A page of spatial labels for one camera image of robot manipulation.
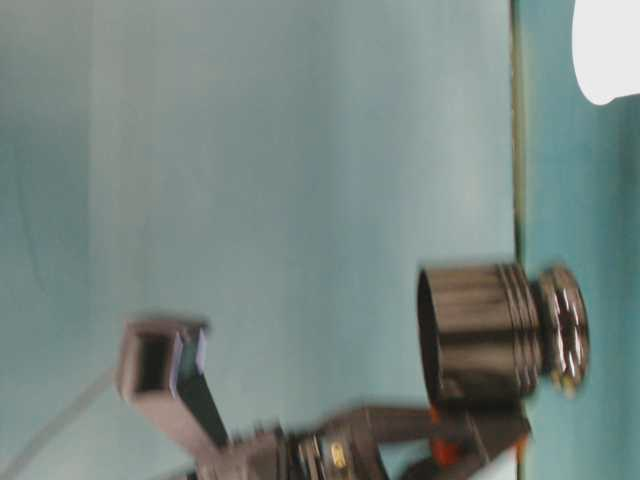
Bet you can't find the black red-handled cup holder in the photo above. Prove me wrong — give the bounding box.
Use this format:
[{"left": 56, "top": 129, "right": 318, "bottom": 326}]
[{"left": 417, "top": 262, "right": 591, "bottom": 466}]

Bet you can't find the white paper cup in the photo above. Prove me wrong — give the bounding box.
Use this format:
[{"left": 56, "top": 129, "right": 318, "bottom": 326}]
[{"left": 572, "top": 0, "right": 640, "bottom": 106}]

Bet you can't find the thin camera wire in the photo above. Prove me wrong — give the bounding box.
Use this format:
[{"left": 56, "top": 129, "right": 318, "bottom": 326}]
[{"left": 0, "top": 367, "right": 126, "bottom": 474}]

